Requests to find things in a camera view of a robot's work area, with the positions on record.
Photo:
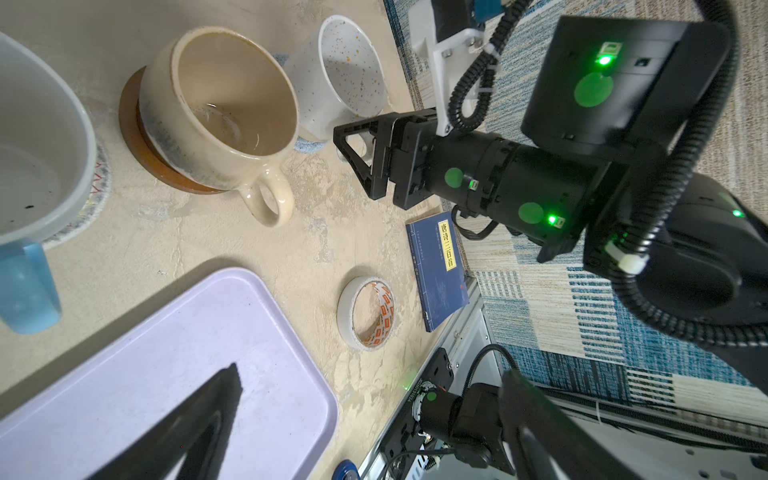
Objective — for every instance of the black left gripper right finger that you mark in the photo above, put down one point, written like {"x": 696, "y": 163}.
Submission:
{"x": 542, "y": 439}

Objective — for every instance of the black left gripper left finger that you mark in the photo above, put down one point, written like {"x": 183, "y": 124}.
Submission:
{"x": 191, "y": 441}

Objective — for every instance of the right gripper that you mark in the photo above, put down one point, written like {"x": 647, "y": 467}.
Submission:
{"x": 532, "y": 193}

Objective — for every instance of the beige mug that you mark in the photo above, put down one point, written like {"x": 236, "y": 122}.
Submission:
{"x": 220, "y": 110}

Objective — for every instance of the multicolour braided round coaster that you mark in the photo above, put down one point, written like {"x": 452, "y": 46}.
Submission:
{"x": 101, "y": 186}

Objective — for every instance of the white mug blue handle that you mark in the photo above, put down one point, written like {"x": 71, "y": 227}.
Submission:
{"x": 48, "y": 158}

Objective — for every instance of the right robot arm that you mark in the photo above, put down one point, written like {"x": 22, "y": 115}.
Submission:
{"x": 618, "y": 120}

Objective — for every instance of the lilac plastic tray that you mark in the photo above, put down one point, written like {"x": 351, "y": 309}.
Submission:
{"x": 286, "y": 416}

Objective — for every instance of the dark blue booklet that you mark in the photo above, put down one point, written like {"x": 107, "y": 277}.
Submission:
{"x": 438, "y": 268}

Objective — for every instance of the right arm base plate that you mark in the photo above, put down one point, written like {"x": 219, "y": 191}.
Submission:
{"x": 405, "y": 432}

